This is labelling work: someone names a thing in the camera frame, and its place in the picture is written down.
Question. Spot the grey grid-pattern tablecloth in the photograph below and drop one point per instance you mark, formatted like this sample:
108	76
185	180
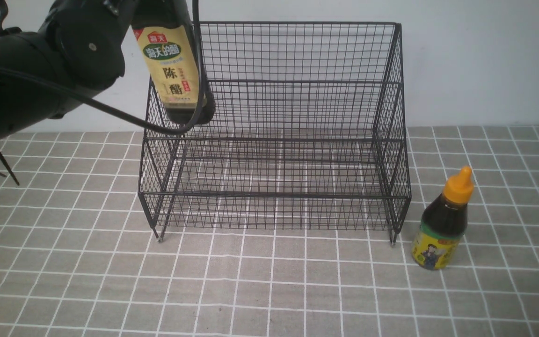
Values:
78	259

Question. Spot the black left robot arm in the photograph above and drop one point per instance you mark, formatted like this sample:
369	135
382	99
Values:
74	56

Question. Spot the black wire mesh shelf rack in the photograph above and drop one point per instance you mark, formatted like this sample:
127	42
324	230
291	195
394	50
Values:
309	132

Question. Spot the dark vinegar bottle yellow label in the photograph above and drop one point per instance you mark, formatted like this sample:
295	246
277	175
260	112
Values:
164	32

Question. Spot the small orange-capped sauce bottle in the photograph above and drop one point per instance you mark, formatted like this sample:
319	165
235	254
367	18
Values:
444	222

